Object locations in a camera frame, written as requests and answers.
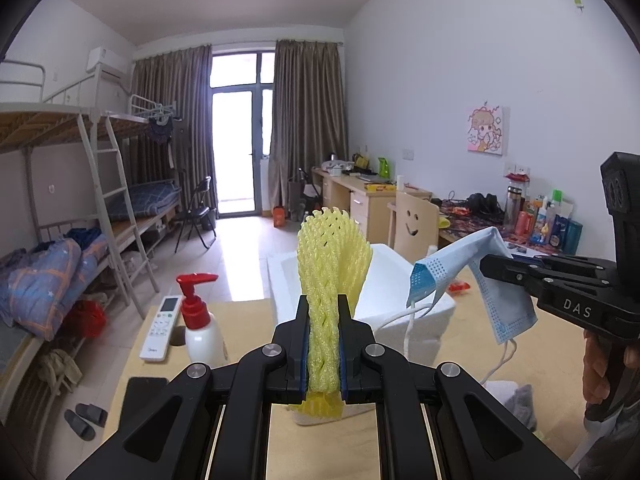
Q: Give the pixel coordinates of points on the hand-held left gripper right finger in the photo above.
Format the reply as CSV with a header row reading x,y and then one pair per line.
x,y
343,360

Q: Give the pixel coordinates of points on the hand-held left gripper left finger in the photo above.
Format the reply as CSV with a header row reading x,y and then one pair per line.
x,y
302,355

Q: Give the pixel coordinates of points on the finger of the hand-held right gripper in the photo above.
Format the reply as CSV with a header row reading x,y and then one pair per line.
x,y
570,263
505,275

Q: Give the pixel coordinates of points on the blue face mask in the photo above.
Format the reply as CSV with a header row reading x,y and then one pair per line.
x,y
500,300

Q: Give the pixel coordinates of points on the yellow foam fruit net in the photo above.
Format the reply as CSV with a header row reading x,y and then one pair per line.
x,y
325,260

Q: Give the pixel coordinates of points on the white foam box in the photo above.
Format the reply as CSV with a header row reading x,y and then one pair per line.
x,y
390,270

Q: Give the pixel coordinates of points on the person's right forearm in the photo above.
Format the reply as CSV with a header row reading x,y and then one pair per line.
x,y
615,440

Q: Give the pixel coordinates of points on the person's right hand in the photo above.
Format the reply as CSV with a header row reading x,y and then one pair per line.
x,y
595,365

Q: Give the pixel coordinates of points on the row of toiletry bottles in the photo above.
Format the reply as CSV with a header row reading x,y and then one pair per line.
x,y
555,225

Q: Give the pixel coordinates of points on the red snack packet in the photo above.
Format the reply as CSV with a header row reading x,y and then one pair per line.
x,y
459,288

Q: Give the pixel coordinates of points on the patterned desk cover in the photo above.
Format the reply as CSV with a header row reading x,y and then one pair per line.
x,y
470,225

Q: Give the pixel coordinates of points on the clear water bottle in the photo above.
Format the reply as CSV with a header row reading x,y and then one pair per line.
x,y
513,207

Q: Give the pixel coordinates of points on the black headphones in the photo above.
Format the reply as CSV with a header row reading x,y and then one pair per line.
x,y
482,203

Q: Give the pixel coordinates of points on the white red pump bottle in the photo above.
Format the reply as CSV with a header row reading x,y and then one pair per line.
x,y
202,340

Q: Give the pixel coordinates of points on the wooden smiley face chair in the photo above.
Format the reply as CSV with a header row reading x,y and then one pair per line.
x,y
412,220

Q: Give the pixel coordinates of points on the grey cloth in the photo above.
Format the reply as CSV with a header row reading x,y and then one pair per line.
x,y
522,407

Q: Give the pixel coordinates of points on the orange bucket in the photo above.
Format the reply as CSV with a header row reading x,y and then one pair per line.
x,y
279,216

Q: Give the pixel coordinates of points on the white remote control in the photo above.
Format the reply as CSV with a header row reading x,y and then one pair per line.
x,y
160,330

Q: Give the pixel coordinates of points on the light wooden drawer desk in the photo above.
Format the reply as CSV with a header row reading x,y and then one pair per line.
x,y
360,205

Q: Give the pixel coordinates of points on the black phone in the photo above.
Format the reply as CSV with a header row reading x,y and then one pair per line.
x,y
147,387

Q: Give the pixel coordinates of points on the green packet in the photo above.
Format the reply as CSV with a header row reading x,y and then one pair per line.
x,y
385,166

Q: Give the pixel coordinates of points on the black folding chair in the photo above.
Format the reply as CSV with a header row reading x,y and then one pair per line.
x,y
197,215

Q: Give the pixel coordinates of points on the yellow bag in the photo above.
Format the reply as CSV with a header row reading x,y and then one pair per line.
x,y
361,161

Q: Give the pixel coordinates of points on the black slipper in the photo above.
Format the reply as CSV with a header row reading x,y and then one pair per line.
x,y
95,414
80,425

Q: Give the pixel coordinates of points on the blue plaid mattress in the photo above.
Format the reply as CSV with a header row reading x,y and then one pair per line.
x,y
145,200

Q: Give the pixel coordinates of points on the glass balcony door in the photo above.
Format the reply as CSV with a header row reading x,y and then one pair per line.
x,y
240,135

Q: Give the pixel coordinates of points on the brown curtain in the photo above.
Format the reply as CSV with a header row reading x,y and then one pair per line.
x,y
310,110
170,85

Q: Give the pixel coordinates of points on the beige cloth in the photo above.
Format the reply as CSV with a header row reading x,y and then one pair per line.
x,y
57,370

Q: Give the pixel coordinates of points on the dark hanging clothing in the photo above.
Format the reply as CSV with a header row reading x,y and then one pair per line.
x,y
160,130

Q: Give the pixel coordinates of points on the blue orange quilt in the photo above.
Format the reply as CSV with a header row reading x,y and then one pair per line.
x,y
45,280

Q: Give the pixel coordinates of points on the white bed ladder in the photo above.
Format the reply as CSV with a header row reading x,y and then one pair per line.
x,y
107,160

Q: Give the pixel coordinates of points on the white metal bunk bed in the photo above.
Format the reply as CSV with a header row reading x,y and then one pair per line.
x,y
40,120
150,110

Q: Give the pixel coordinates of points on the white air conditioner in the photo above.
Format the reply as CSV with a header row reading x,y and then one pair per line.
x,y
107,62

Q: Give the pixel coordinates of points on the pink cartoon wall poster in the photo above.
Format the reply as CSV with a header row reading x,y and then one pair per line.
x,y
487,130

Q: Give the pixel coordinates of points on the white wall socket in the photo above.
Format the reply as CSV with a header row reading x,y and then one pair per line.
x,y
408,154

